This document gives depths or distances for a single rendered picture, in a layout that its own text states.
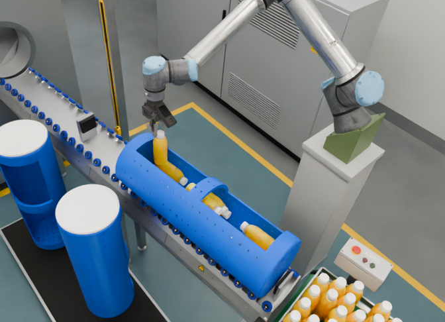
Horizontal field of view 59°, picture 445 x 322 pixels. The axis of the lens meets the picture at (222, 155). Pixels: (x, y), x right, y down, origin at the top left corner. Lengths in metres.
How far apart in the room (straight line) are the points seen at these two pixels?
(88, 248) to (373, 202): 2.43
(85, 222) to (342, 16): 2.01
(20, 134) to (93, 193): 0.59
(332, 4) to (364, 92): 1.14
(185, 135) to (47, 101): 1.46
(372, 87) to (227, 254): 0.96
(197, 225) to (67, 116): 1.23
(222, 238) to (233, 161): 1.97
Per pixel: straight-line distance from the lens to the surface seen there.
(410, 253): 3.38
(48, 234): 2.95
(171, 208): 1.70
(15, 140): 2.29
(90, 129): 2.30
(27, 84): 2.87
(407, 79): 4.20
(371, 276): 1.78
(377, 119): 2.08
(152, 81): 1.60
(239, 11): 1.86
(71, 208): 1.90
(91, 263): 2.01
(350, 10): 2.80
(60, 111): 2.58
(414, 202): 3.74
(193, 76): 1.62
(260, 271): 1.54
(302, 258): 2.76
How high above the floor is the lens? 2.51
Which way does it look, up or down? 45 degrees down
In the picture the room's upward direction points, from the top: 7 degrees clockwise
